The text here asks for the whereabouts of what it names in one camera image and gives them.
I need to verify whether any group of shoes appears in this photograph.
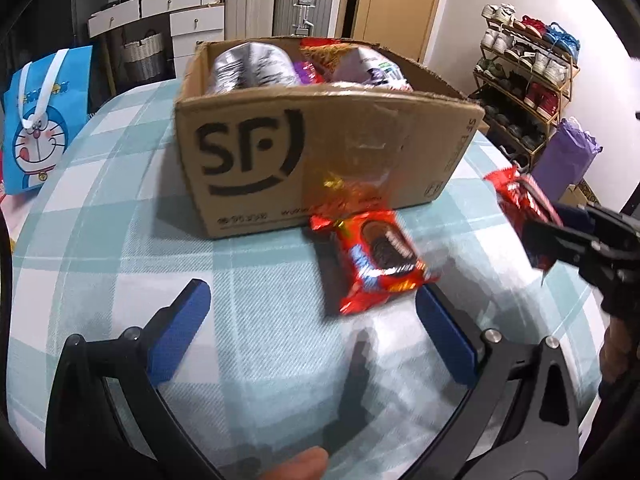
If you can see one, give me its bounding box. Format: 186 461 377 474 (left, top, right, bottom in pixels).
474 2 581 161

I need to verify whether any red white-text snack packet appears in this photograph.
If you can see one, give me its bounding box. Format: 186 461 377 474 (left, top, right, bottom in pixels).
484 164 567 272

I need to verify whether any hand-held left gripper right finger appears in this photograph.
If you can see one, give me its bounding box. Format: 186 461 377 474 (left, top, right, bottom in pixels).
405 284 583 480

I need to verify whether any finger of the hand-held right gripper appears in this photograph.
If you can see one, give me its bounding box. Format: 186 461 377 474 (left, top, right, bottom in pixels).
521 216 594 265
551 204 597 237

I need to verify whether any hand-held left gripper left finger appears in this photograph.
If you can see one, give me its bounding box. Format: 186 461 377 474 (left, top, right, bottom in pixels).
45 279 226 480

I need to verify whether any red white noodle snack packet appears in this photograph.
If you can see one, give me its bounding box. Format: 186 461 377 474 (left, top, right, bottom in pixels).
299 36 357 82

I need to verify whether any person's left hand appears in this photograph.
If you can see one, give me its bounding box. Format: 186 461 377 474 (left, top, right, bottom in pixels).
255 447 330 480

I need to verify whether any wicker basket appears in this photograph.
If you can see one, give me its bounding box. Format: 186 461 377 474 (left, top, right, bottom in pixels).
121 31 167 82

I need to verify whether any wooden shoe rack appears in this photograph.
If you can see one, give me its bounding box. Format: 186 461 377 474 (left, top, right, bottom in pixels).
471 5 582 172

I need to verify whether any beige suitcase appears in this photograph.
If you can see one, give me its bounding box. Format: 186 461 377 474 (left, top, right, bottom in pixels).
224 0 277 42

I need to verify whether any red cookie packet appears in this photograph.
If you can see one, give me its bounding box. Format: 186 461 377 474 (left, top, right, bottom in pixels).
309 209 432 317

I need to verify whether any wooden door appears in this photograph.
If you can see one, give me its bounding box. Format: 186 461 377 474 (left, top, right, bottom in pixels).
351 0 449 62

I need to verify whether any white drawer cabinet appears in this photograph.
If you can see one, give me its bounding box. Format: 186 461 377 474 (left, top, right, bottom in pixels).
87 0 227 82

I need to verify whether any silver suitcase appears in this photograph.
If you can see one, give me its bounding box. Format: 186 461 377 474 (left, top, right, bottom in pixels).
273 0 334 39

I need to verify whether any silver snack bag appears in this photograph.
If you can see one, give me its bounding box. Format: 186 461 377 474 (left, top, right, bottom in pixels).
211 41 302 95

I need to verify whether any white blue-print snack packet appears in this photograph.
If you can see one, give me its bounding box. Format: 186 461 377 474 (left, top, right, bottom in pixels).
331 46 414 93

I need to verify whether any small cardboard box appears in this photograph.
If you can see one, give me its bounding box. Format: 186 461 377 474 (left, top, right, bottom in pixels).
564 182 602 209

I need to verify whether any purple paper bag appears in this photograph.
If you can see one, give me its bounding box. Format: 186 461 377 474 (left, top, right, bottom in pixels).
531 116 604 202

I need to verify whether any brown cardboard box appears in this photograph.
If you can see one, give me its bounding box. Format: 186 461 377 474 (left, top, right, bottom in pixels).
174 35 487 240

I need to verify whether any blue cartoon tote bag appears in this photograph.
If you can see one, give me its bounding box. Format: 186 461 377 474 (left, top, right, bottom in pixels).
1 45 95 197

